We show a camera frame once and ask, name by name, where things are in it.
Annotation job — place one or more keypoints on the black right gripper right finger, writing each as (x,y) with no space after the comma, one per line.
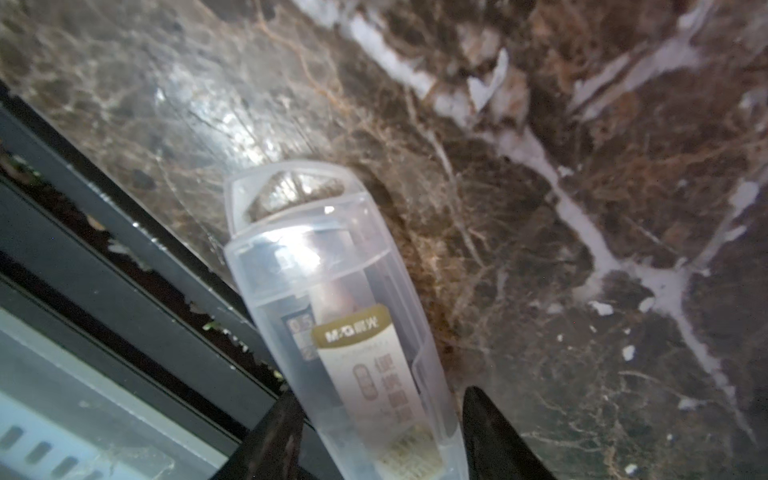
(494,449)

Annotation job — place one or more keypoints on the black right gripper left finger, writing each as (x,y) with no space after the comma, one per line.
(271,449)

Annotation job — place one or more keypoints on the clear plastic eraser box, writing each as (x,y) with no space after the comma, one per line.
(329,293)

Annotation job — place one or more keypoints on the white perforated vent strip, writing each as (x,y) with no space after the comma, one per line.
(36,447)

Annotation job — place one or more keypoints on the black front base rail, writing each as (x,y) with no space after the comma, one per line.
(109,328)

